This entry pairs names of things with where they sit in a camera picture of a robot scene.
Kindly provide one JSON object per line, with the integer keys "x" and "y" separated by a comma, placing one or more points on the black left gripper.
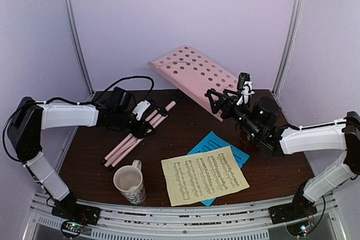
{"x": 139, "y": 131}

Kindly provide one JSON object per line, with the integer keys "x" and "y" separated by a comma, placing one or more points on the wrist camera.
{"x": 244, "y": 89}
{"x": 142, "y": 107}

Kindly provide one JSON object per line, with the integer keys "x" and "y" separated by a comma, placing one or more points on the dark red wooden metronome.
{"x": 247, "y": 145}

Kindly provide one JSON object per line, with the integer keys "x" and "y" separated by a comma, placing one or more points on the right aluminium corner post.
{"x": 289, "y": 46}

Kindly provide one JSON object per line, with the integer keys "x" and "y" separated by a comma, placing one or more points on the yellow sheet music page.
{"x": 202, "y": 176}

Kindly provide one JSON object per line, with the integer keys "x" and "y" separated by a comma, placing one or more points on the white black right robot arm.
{"x": 259, "y": 122}

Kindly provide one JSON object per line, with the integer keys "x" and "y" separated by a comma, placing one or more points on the round circuit board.
{"x": 300, "y": 229}
{"x": 71, "y": 229}

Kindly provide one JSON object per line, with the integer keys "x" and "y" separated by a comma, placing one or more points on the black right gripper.
{"x": 226, "y": 108}

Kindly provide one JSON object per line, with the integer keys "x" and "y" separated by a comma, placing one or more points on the aluminium corner post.
{"x": 77, "y": 46}
{"x": 289, "y": 46}

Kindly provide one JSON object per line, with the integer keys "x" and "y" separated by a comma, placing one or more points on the white patterned ceramic mug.
{"x": 128, "y": 180}

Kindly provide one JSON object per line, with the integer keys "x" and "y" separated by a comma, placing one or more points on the right round circuit board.
{"x": 300, "y": 229}

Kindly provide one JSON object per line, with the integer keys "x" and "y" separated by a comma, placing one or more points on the left round circuit board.
{"x": 71, "y": 229}

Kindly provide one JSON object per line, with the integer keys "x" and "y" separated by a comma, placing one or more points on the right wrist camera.
{"x": 244, "y": 89}

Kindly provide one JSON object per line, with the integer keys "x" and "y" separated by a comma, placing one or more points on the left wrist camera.
{"x": 142, "y": 107}

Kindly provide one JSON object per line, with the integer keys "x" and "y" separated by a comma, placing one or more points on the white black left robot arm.
{"x": 25, "y": 125}

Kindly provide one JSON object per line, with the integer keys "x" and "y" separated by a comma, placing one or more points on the pink music stand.
{"x": 192, "y": 73}

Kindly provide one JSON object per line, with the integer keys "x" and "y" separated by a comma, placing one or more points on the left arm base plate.
{"x": 87, "y": 215}

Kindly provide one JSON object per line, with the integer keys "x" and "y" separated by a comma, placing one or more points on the blue sheet music page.
{"x": 213, "y": 142}

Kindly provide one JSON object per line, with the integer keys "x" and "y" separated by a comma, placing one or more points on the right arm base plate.
{"x": 289, "y": 212}

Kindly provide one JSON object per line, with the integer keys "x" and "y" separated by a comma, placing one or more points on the left aluminium corner post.
{"x": 77, "y": 46}

